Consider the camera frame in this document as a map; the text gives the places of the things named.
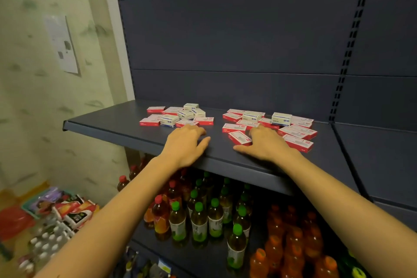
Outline person's left hand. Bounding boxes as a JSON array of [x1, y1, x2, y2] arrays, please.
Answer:
[[159, 124, 212, 169]]

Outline person's right hand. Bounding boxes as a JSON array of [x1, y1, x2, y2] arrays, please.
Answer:
[[233, 124, 302, 163]]

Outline red and white boxes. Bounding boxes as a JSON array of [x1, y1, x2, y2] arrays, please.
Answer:
[[139, 106, 318, 154]]

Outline dark grey metal shelf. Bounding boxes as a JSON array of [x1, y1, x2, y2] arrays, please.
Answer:
[[63, 0, 417, 278]]

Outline person's right forearm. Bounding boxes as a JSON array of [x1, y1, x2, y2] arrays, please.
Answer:
[[286, 152, 417, 278]]

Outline person's left forearm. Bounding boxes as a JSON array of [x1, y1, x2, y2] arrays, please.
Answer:
[[34, 154, 183, 278]]

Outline group of red-capped amber bottles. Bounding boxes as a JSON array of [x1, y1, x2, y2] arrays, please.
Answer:
[[116, 157, 193, 241]]

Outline group of green-capped tea bottles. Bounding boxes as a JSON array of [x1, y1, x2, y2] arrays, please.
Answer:
[[169, 170, 253, 270]]

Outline group of orange soda bottles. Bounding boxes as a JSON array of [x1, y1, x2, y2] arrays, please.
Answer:
[[249, 204, 341, 278]]

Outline small blue yellow price tag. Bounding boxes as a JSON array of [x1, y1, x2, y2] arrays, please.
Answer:
[[158, 258, 172, 275]]

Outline basket of snack packets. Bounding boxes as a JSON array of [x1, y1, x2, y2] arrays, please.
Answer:
[[21, 185, 100, 230]]

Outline group of dark glass bottles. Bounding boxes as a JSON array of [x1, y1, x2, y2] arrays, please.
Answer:
[[122, 247, 176, 278]]

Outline pack of white-capped bottles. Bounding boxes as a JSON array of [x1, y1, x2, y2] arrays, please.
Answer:
[[18, 214, 77, 275]]

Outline red plastic basin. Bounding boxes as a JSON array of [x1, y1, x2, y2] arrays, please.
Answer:
[[0, 205, 36, 241]]

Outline white paper wall notice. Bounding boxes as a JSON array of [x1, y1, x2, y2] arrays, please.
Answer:
[[43, 15, 80, 75]]

